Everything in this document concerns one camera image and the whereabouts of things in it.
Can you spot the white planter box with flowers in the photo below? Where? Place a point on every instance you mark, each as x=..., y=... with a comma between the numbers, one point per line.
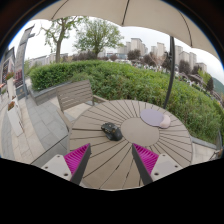
x=11, y=86
x=15, y=118

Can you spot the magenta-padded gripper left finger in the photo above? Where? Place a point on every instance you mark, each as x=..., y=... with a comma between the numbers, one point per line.
x=56, y=165

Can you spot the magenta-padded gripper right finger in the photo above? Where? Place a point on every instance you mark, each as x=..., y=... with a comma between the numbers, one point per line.
x=164, y=165

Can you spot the thin-crowned tree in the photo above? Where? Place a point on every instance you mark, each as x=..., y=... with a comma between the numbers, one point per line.
x=59, y=40

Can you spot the black curved parasol pole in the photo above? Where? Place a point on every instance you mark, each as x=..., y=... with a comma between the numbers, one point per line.
x=170, y=70

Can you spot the grey slatted patio chair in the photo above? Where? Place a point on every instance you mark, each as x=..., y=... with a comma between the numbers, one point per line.
x=75, y=94

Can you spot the beige parasol canopy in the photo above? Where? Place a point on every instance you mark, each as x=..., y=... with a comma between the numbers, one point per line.
x=143, y=15

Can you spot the group of beige high-rise buildings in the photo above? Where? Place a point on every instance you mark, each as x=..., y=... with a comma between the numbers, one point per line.
x=136, y=45

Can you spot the round bushy green tree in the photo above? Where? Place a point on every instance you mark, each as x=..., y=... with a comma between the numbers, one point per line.
x=98, y=35

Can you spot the black computer mouse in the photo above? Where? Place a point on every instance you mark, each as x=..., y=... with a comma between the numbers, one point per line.
x=111, y=131

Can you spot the dark tall sign pillar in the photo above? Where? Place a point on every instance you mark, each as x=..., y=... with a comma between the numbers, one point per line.
x=21, y=63

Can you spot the lilac mouse pad, pink wrist rest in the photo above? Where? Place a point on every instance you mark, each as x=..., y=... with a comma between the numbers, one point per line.
x=152, y=117

